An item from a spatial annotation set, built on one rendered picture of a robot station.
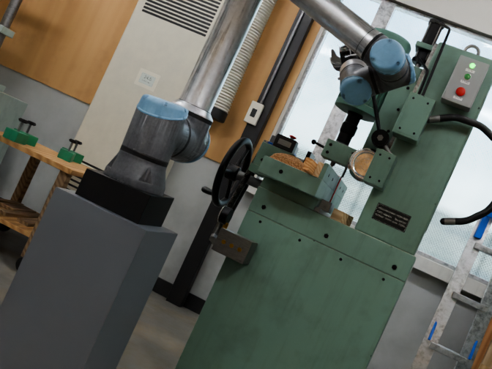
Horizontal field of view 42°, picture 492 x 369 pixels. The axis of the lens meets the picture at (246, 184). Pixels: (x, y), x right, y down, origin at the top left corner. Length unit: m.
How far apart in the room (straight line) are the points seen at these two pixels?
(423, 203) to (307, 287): 0.48
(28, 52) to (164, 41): 1.05
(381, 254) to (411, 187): 0.27
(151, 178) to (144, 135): 0.13
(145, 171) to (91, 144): 1.95
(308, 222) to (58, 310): 0.85
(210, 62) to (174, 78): 1.66
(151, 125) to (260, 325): 0.78
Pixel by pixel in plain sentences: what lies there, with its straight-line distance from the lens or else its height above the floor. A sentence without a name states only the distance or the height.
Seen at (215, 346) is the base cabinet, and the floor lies 0.24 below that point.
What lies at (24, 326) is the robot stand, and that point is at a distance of 1.95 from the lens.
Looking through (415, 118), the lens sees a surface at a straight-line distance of 2.23.
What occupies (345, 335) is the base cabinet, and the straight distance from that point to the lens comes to 2.17.
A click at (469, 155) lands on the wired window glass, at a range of 3.89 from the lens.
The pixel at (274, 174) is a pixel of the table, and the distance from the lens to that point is 2.12.
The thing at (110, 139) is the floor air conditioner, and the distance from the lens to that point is 3.78.
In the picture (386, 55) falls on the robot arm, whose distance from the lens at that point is 1.80.
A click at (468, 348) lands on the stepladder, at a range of 3.06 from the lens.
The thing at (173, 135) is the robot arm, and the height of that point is 0.82.
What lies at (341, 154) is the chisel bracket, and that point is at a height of 1.03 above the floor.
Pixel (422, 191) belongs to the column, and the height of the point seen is 1.01.
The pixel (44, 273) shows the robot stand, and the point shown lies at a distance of 1.91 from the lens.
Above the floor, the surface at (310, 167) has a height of 0.91.
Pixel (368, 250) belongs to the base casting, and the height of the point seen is 0.75.
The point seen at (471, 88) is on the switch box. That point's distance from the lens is 2.28.
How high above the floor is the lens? 0.75
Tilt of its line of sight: 1 degrees up
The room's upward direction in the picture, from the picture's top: 25 degrees clockwise
